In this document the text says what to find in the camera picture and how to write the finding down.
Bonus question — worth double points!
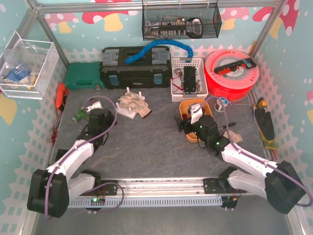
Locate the white peg board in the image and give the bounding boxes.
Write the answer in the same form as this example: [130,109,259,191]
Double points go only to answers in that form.
[116,87,145,119]

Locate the beige work glove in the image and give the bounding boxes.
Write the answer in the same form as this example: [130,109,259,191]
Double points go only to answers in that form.
[118,92,152,118]

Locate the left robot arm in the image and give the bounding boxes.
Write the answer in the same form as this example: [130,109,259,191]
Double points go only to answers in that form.
[26,108,116,218]

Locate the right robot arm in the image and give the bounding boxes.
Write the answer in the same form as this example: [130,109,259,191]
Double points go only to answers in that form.
[175,115,305,214]

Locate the yellow plastic tray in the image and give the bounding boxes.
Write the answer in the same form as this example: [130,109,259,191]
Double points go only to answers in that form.
[179,98,213,143]

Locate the green circuit board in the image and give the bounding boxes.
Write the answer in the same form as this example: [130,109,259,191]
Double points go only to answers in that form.
[72,109,89,122]

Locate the white perforated basket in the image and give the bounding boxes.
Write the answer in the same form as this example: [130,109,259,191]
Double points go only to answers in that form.
[170,57,208,102]

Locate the black screwdriver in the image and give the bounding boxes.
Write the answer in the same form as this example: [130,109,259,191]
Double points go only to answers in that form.
[219,122,236,130]

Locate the orange multimeter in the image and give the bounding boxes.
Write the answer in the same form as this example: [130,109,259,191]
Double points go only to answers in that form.
[55,83,69,112]

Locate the crumpled beige cloth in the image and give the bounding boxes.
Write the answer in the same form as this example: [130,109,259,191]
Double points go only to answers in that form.
[223,131,243,143]

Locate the green tool case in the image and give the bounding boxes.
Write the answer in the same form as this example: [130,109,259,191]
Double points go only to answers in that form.
[64,62,105,90]

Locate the black battery holder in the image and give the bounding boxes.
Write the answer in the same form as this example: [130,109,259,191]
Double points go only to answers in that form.
[183,66,196,93]

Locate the black toolbox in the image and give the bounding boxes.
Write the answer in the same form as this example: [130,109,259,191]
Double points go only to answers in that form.
[99,46,172,89]

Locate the black rubber glove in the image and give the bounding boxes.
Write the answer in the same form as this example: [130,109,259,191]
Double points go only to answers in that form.
[254,108,274,141]

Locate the clear acrylic box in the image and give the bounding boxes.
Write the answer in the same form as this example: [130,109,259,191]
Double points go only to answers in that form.
[0,32,59,100]

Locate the black terminal block strip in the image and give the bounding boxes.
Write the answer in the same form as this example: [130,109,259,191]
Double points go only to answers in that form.
[214,58,257,75]

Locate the blue white glove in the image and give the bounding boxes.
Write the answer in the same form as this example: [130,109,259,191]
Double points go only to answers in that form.
[4,64,31,83]

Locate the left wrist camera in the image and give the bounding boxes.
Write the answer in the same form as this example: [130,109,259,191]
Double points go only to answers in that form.
[86,101,103,113]

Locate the solder wire spool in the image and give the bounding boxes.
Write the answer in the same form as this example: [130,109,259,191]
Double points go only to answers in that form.
[214,97,229,113]

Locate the blue corrugated hose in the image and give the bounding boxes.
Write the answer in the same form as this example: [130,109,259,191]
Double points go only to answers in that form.
[124,40,194,65]

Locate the black wire mesh basket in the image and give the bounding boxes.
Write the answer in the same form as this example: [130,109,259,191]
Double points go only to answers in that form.
[142,1,222,41]

